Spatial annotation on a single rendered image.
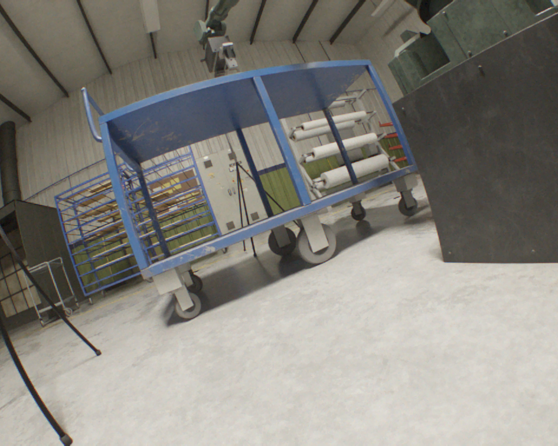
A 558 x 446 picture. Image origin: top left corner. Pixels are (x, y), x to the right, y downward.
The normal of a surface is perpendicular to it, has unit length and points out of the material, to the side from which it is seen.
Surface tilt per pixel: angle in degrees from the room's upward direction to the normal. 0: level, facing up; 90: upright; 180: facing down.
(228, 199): 90
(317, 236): 90
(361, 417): 0
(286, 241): 90
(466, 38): 90
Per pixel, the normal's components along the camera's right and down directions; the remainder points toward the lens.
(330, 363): -0.36, -0.93
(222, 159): 0.27, -0.05
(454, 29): -0.87, 0.35
